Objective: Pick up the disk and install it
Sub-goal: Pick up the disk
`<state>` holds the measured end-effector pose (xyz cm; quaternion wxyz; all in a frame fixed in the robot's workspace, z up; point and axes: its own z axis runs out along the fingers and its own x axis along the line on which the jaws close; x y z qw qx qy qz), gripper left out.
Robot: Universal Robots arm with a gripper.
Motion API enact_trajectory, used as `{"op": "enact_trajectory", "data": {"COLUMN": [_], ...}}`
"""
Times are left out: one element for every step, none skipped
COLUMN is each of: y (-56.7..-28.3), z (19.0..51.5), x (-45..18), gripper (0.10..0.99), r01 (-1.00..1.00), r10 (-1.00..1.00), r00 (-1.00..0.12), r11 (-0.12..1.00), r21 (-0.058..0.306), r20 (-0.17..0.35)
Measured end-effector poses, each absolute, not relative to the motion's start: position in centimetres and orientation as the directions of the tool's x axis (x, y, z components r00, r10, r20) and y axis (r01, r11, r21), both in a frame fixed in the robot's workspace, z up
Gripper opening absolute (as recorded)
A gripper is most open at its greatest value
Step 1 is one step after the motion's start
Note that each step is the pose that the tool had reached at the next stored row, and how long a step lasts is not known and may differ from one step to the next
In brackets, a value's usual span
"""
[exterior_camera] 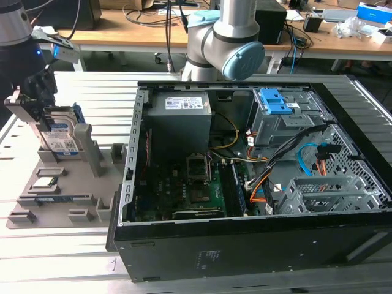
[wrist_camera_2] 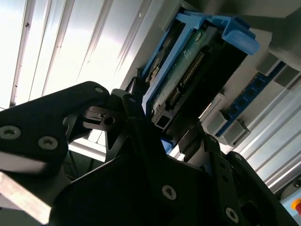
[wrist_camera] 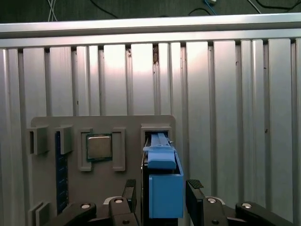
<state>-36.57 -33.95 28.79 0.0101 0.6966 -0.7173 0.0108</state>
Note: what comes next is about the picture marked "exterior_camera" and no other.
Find thin blue cable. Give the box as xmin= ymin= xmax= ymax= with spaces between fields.
xmin=289 ymin=32 xmax=301 ymax=74

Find blue and white box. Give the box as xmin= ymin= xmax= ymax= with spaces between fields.
xmin=356 ymin=2 xmax=392 ymax=28

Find blue RAM slot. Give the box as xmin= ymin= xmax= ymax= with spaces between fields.
xmin=230 ymin=161 xmax=248 ymax=216

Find small white box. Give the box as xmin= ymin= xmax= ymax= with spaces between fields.
xmin=371 ymin=26 xmax=392 ymax=44

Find thin black hanging cable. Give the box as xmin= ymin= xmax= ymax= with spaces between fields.
xmin=164 ymin=0 xmax=174 ymax=73

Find hard disk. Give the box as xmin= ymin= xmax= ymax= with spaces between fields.
xmin=30 ymin=104 xmax=84 ymax=157

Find grey metal disk bay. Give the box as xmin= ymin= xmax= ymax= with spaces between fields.
xmin=273 ymin=175 xmax=384 ymax=216

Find clear plastic bag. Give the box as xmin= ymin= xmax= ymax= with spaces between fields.
xmin=333 ymin=15 xmax=375 ymax=40

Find orange disk wire black plug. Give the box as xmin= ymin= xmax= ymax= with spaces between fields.
xmin=312 ymin=142 xmax=342 ymax=177

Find yellow wire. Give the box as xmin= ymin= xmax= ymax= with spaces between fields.
xmin=210 ymin=112 xmax=240 ymax=151

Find black RAM slot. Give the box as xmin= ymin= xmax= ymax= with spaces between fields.
xmin=219 ymin=162 xmax=240 ymax=217

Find wooden desk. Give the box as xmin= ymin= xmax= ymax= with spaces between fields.
xmin=260 ymin=7 xmax=392 ymax=71
xmin=30 ymin=8 xmax=190 ymax=72

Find silver CPU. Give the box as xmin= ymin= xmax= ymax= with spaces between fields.
xmin=32 ymin=176 xmax=58 ymax=188

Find white power strip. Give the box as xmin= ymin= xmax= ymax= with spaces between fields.
xmin=266 ymin=58 xmax=282 ymax=74

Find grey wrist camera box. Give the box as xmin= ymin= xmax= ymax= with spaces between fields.
xmin=32 ymin=29 xmax=81 ymax=64

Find grey metal drive cage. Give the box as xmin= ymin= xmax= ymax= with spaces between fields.
xmin=247 ymin=88 xmax=334 ymax=148

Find blue drive cage latch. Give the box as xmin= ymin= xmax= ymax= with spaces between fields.
xmin=258 ymin=88 xmax=292 ymax=116

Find green motherboard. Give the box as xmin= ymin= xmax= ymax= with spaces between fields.
xmin=132 ymin=146 xmax=257 ymax=222

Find crumpled white paper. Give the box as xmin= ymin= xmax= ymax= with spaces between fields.
xmin=32 ymin=25 xmax=58 ymax=36

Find black graphics card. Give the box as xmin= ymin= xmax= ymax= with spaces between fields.
xmin=170 ymin=207 xmax=227 ymax=220

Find black open PC case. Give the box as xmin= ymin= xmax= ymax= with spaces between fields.
xmin=105 ymin=72 xmax=392 ymax=284

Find thick black camera cable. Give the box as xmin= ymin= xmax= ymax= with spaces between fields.
xmin=64 ymin=0 xmax=81 ymax=41

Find black speaker box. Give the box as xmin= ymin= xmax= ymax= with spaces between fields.
xmin=254 ymin=7 xmax=288 ymax=46

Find large black box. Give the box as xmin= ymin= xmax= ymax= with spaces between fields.
xmin=30 ymin=0 xmax=102 ymax=31

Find blue disk wire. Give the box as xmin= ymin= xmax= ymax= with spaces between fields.
xmin=298 ymin=142 xmax=317 ymax=178

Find flat silver box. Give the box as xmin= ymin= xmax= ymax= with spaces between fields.
xmin=321 ymin=8 xmax=359 ymax=23

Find grey power supply unit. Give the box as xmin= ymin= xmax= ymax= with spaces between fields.
xmin=143 ymin=91 xmax=214 ymax=156

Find brown cardboard box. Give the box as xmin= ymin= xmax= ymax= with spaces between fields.
xmin=99 ymin=0 xmax=156 ymax=10

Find long orange wire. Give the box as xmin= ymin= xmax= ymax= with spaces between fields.
xmin=249 ymin=170 xmax=276 ymax=205

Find CPU socket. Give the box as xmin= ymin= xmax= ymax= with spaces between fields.
xmin=190 ymin=187 xmax=213 ymax=204

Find red wire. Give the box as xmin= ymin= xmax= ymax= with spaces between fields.
xmin=145 ymin=127 xmax=153 ymax=167

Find grey parts rack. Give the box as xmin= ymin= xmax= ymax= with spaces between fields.
xmin=6 ymin=122 xmax=128 ymax=230

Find metal CPU socket cover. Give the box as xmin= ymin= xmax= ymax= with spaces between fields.
xmin=185 ymin=152 xmax=213 ymax=185

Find coloured power wires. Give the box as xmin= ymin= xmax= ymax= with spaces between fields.
xmin=246 ymin=146 xmax=271 ymax=164

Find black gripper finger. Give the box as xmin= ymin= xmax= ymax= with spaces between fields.
xmin=38 ymin=104 xmax=59 ymax=132
xmin=4 ymin=87 xmax=43 ymax=123

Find black cable bundle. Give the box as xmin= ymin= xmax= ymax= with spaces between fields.
xmin=244 ymin=124 xmax=334 ymax=190

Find blue RAM stick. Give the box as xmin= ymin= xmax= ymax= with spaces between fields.
xmin=34 ymin=195 xmax=75 ymax=203

